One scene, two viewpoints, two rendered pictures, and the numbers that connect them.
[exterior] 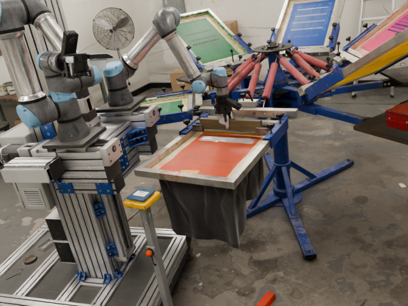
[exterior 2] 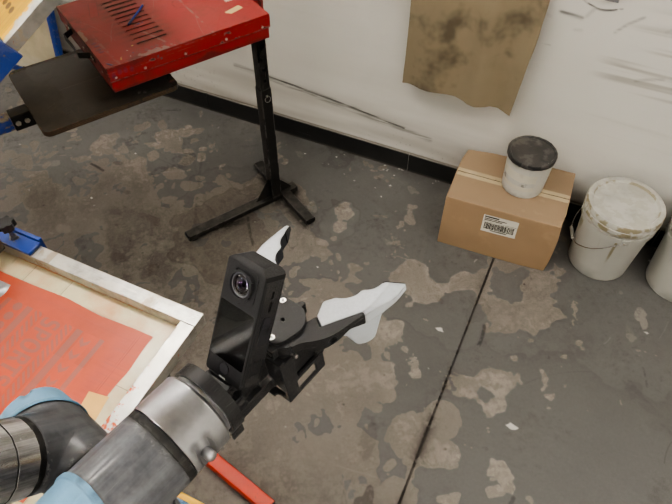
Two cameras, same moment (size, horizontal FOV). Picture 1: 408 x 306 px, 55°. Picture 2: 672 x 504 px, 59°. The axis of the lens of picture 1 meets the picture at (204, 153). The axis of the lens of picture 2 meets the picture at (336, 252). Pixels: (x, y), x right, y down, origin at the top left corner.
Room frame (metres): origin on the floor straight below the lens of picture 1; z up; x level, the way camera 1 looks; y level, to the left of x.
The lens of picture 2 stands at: (1.38, 0.69, 2.14)
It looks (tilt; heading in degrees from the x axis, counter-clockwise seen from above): 50 degrees down; 263
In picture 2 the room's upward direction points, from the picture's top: straight up
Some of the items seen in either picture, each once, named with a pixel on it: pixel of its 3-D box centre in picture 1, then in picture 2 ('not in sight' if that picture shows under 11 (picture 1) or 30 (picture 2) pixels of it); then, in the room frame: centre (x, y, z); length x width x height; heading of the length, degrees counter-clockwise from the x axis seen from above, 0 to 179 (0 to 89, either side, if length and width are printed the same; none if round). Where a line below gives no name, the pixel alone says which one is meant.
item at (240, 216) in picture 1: (249, 190); not in sight; (1.92, -0.22, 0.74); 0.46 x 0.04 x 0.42; 148
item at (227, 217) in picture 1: (197, 208); not in sight; (1.83, 0.08, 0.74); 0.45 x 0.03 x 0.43; 58
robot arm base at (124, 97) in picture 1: (119, 94); not in sight; (2.28, 0.44, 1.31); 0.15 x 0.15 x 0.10
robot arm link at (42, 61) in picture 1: (51, 62); (112, 497); (1.54, 0.52, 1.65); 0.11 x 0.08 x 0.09; 44
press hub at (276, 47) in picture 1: (278, 125); not in sight; (2.97, -0.64, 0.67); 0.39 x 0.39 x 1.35
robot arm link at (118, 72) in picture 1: (115, 74); not in sight; (2.29, 0.43, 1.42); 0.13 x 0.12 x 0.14; 165
